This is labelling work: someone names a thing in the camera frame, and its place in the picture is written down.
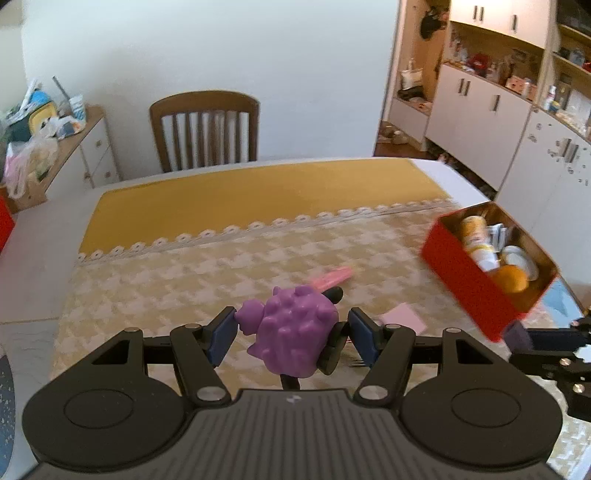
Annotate orange fruit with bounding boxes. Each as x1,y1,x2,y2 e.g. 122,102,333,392
488,265,529,294

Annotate round tin lid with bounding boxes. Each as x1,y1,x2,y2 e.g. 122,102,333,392
501,245,539,282

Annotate white yellow cylindrical bottle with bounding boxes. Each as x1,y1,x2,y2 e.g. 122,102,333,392
460,215,500,272

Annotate pink sticky note pad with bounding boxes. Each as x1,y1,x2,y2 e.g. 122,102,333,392
378,303,427,335

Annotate purple spiky toy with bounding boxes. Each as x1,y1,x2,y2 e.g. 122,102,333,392
235,285,349,391

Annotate purple eraser block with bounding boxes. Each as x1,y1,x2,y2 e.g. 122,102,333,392
503,321,533,353

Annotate white frame sunglasses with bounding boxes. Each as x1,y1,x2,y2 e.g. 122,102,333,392
488,223,508,252

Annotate red snack wrapper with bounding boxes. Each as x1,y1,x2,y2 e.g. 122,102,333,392
341,339,367,368

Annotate red metal tin box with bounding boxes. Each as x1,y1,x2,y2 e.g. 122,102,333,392
421,202,558,342

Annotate round dark placemat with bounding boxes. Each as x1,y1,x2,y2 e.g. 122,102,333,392
0,354,16,475

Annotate yellow beige table mat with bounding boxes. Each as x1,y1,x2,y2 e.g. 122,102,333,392
50,158,591,480

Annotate pink highlighter pen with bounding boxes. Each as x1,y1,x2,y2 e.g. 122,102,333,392
308,267,353,292

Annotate red storage box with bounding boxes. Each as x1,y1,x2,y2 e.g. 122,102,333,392
0,199,15,251

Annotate white drawer sideboard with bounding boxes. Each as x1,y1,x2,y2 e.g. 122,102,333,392
1,105,121,213

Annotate plastic bag with food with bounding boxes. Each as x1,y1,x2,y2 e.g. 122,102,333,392
3,137,59,200

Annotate white tote bag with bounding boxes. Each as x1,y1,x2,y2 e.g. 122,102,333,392
401,57,423,91

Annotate brown wooden chair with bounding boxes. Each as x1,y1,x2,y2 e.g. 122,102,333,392
149,90,260,173

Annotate white wall cabinet unit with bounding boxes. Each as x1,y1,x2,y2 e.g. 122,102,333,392
387,1,590,258

